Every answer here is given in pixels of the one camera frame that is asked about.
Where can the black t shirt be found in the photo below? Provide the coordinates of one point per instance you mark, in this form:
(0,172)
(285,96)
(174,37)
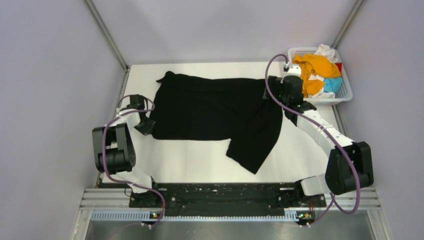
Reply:
(235,109)

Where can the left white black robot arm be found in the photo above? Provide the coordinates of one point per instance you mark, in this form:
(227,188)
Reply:
(114,151)

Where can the white t shirt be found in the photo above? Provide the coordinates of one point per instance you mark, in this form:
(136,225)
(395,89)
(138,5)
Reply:
(330,54)

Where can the aluminium corner post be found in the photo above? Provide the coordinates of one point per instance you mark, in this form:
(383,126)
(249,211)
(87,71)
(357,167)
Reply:
(358,5)
(108,38)

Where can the aluminium front frame rail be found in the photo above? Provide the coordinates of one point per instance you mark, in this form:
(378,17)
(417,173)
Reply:
(179,196)

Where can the white plastic laundry basket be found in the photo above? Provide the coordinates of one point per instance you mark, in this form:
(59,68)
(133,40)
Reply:
(345,91)

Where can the blue t shirt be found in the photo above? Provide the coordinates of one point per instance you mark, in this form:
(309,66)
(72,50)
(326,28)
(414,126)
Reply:
(332,84)

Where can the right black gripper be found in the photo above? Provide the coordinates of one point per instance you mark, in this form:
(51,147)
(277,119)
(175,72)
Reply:
(276,83)

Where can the right aluminium corner post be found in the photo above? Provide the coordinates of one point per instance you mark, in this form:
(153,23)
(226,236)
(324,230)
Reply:
(358,5)

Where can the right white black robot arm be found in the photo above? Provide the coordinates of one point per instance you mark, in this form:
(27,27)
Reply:
(349,165)

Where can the red t shirt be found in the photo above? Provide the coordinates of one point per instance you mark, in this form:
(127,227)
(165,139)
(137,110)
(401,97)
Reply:
(339,66)

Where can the yellow t shirt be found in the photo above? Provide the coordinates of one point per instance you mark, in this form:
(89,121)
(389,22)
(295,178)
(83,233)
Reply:
(317,65)

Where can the left aluminium corner post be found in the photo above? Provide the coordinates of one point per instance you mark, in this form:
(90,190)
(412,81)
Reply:
(108,38)

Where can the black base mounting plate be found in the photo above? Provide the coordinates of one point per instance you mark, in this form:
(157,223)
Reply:
(219,209)

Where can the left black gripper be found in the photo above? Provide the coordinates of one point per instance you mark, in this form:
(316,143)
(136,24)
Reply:
(146,130)

